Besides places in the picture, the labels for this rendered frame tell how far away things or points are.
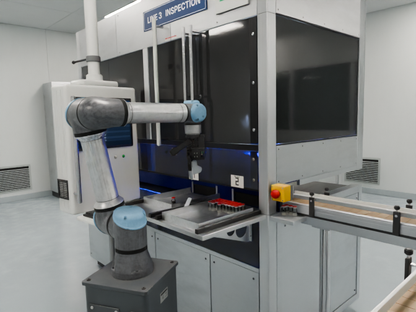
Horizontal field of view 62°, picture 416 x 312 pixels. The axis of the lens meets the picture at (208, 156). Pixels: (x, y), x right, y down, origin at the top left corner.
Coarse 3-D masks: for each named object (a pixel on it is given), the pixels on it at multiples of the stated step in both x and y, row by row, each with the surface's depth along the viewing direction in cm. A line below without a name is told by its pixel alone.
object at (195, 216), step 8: (184, 208) 169; (192, 208) 172; (200, 208) 176; (168, 216) 157; (176, 216) 165; (184, 216) 164; (192, 216) 164; (200, 216) 164; (208, 216) 163; (216, 216) 163; (224, 216) 151; (232, 216) 155; (176, 224) 153; (184, 224) 148; (192, 224) 145; (200, 224) 142; (208, 224) 145
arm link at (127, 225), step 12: (120, 216) 121; (132, 216) 121; (144, 216) 125; (108, 228) 127; (120, 228) 121; (132, 228) 120; (144, 228) 124; (120, 240) 121; (132, 240) 121; (144, 240) 124
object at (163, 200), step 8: (168, 192) 204; (176, 192) 208; (184, 192) 213; (144, 200) 193; (152, 200) 187; (160, 200) 198; (168, 200) 197; (176, 200) 197; (184, 200) 196; (192, 200) 183; (200, 200) 187; (168, 208) 176
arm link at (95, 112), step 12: (84, 108) 115; (96, 108) 114; (108, 108) 115; (120, 108) 116; (132, 108) 120; (144, 108) 124; (156, 108) 127; (168, 108) 130; (180, 108) 134; (192, 108) 137; (204, 108) 139; (84, 120) 116; (96, 120) 115; (108, 120) 116; (120, 120) 117; (132, 120) 122; (144, 120) 125; (156, 120) 128; (168, 120) 132; (180, 120) 136; (192, 120) 139
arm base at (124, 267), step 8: (144, 248) 125; (120, 256) 122; (128, 256) 121; (136, 256) 122; (144, 256) 124; (112, 264) 126; (120, 264) 122; (128, 264) 121; (136, 264) 122; (144, 264) 123; (152, 264) 128; (112, 272) 124; (120, 272) 121; (128, 272) 120; (136, 272) 121; (144, 272) 123
